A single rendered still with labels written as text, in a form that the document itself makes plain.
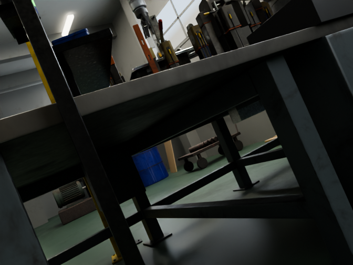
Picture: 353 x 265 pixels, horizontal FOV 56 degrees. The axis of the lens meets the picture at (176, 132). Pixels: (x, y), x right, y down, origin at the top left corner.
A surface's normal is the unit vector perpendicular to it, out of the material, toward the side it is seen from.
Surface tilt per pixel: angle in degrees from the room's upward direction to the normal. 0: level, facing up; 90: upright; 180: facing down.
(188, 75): 90
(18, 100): 90
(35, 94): 90
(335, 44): 90
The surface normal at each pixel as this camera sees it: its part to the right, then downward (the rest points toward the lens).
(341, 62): 0.45, -0.22
